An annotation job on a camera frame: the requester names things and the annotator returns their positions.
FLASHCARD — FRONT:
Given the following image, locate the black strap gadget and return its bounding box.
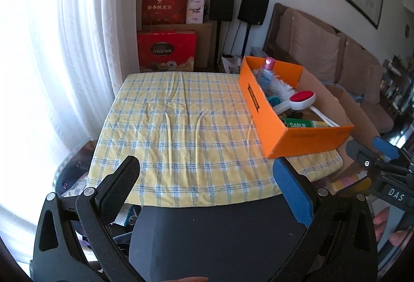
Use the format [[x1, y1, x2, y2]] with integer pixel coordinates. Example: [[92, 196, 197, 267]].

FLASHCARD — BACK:
[[286, 110, 304, 119]]

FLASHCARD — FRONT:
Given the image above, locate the red white lint brush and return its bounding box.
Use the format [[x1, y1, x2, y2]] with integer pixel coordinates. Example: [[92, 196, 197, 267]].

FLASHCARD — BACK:
[[273, 91, 316, 115]]

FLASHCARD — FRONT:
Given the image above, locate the clear bottle pink cap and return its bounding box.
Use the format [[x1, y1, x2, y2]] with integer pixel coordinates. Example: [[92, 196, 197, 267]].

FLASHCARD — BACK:
[[256, 57, 276, 93]]

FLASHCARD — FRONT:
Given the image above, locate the person's right hand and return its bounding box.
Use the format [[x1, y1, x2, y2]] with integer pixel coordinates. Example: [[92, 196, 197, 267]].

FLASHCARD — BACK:
[[373, 207, 413, 248]]

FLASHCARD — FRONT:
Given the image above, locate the person's left hand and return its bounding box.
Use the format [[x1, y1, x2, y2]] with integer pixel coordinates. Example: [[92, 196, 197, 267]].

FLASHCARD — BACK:
[[163, 276, 208, 282]]

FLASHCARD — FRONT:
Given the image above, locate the storage bin with items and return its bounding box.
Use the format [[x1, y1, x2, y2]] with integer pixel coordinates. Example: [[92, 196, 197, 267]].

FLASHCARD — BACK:
[[53, 140, 97, 197]]

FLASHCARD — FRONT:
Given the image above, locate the green Darlie toothpaste box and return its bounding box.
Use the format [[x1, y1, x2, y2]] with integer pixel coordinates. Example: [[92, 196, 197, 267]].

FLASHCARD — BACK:
[[280, 117, 330, 128]]

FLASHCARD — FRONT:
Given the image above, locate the orange cardboard box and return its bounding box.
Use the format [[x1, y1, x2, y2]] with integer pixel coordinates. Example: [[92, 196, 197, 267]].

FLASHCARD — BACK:
[[239, 56, 354, 159]]

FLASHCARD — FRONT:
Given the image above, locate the yellow plaid tablecloth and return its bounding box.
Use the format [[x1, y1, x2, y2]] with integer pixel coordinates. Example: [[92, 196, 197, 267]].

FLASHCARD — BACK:
[[85, 70, 345, 208]]

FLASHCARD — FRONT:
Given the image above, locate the brown sofa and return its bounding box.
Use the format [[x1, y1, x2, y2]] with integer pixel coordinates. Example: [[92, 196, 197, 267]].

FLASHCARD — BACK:
[[264, 3, 394, 134]]

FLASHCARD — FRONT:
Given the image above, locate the clear plastic bag clutter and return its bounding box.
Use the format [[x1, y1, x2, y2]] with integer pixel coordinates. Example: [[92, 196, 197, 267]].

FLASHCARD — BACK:
[[221, 55, 242, 74]]

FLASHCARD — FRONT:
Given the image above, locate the red Collection gift bag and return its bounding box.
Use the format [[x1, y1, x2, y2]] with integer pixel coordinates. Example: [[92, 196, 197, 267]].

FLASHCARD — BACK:
[[137, 30, 197, 72]]

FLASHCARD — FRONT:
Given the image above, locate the brown cardboard box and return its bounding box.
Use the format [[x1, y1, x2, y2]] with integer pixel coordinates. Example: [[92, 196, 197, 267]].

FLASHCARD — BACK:
[[141, 22, 216, 69]]

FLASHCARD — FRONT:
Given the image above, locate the white curtain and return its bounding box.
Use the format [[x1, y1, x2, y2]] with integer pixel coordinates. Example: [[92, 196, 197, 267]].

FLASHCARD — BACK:
[[1, 0, 141, 264]]

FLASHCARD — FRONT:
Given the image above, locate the right black speaker on stand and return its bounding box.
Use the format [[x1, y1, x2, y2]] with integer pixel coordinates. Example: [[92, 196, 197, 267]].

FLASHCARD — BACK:
[[237, 0, 269, 57]]

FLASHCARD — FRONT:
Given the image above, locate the black speaker on stand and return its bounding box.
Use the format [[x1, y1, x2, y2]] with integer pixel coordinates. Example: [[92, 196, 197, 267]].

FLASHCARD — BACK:
[[208, 0, 235, 69], [237, 0, 269, 57]]

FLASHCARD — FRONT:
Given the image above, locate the red Chinese gift bag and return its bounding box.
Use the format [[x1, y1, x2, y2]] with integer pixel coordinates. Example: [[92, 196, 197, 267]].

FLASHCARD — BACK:
[[142, 0, 187, 25]]

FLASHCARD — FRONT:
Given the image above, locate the left black speaker on stand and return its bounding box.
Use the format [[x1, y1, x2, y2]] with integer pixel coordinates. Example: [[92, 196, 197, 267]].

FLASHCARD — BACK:
[[208, 0, 235, 69]]

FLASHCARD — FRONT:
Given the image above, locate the small white pink bag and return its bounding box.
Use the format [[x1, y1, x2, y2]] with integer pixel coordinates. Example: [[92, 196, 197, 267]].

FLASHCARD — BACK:
[[185, 0, 206, 25]]

